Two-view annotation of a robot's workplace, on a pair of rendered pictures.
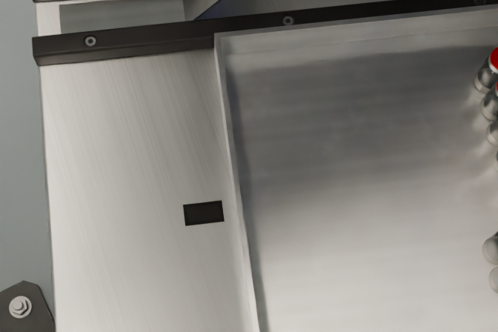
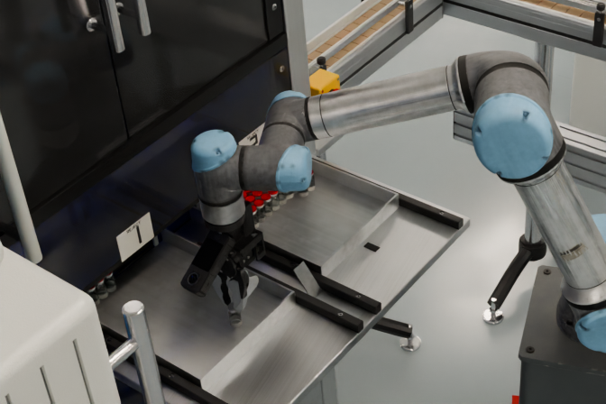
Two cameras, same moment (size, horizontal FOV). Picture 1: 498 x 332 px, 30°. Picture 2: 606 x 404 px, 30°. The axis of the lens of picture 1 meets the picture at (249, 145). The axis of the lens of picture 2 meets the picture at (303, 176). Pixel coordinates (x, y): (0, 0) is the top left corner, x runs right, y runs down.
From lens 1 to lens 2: 197 cm
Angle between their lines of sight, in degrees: 65
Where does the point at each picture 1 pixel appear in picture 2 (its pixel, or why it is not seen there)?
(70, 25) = (359, 313)
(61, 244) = (420, 263)
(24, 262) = not seen: outside the picture
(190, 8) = (316, 290)
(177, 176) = (369, 258)
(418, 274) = (329, 201)
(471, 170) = (286, 211)
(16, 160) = not seen: outside the picture
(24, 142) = not seen: outside the picture
